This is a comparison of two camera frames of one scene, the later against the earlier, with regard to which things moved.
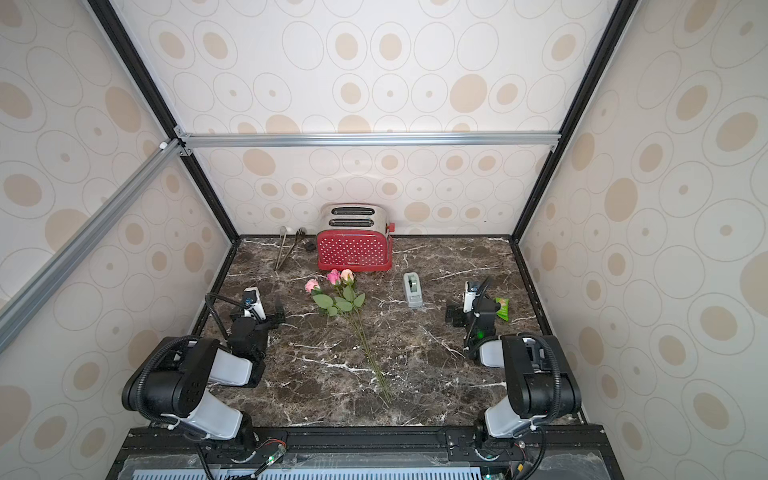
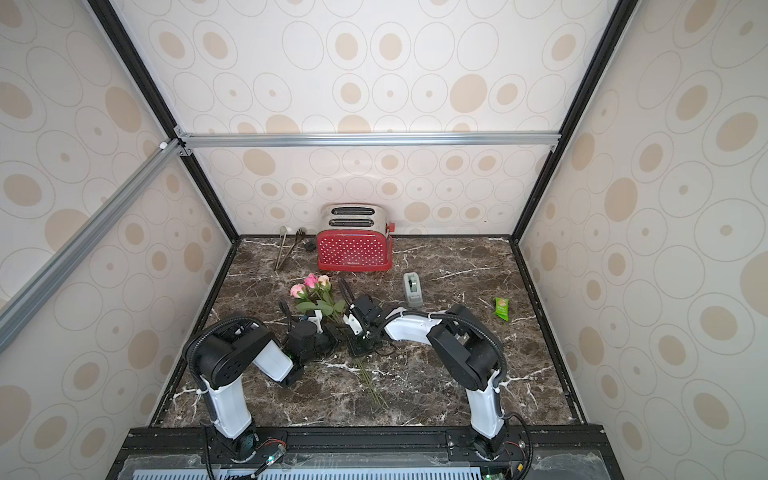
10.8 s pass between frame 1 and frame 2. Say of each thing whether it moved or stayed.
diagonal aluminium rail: stayed
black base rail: stayed
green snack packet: stayed
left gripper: moved
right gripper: moved
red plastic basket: stayed
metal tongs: stayed
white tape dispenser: stayed
